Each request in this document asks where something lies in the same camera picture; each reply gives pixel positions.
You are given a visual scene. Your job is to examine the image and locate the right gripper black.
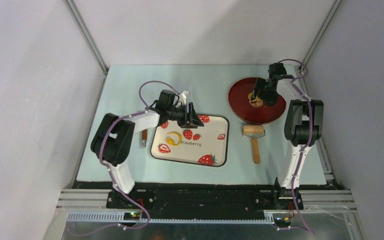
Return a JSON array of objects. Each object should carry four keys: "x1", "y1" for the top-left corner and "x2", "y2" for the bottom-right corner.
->
[{"x1": 250, "y1": 77, "x2": 279, "y2": 107}]

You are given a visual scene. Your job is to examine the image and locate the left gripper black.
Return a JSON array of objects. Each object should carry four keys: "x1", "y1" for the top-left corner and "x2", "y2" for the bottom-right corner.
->
[{"x1": 166, "y1": 102, "x2": 204, "y2": 129}]

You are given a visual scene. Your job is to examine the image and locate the yellow dough piece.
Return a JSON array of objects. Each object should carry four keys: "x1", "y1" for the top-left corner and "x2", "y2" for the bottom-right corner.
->
[{"x1": 247, "y1": 92, "x2": 256, "y2": 102}]

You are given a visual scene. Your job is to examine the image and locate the yellow dough trim scrap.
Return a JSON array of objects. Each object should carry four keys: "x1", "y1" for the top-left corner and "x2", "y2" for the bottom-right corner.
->
[{"x1": 165, "y1": 131, "x2": 183, "y2": 146}]

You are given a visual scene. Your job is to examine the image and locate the metal scraper wooden handle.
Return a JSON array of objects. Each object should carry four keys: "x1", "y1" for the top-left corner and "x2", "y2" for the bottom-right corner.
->
[{"x1": 141, "y1": 129, "x2": 148, "y2": 148}]

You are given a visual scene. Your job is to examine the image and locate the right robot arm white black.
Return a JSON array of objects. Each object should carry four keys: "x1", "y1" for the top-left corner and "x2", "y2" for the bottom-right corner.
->
[{"x1": 249, "y1": 58, "x2": 324, "y2": 192}]

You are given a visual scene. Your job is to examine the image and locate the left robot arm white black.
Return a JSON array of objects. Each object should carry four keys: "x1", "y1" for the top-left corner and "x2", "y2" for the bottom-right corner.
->
[{"x1": 90, "y1": 90, "x2": 204, "y2": 208}]

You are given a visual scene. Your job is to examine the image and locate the round red plate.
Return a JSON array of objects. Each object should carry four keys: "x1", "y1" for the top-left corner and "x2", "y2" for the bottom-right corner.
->
[{"x1": 228, "y1": 77, "x2": 287, "y2": 125}]

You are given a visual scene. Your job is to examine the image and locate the strawberry pattern white tray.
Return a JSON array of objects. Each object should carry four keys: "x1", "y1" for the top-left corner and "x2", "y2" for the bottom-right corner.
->
[{"x1": 150, "y1": 114, "x2": 230, "y2": 167}]

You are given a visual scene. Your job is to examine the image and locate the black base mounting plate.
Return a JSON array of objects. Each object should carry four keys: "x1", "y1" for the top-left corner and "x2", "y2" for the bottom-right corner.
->
[{"x1": 106, "y1": 182, "x2": 304, "y2": 221}]

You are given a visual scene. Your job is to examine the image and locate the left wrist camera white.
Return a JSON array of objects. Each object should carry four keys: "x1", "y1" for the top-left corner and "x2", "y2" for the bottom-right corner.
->
[{"x1": 178, "y1": 90, "x2": 190, "y2": 106}]

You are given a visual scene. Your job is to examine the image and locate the aluminium frame rail front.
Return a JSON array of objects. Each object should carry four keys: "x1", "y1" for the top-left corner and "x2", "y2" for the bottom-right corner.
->
[{"x1": 55, "y1": 189, "x2": 357, "y2": 225}]

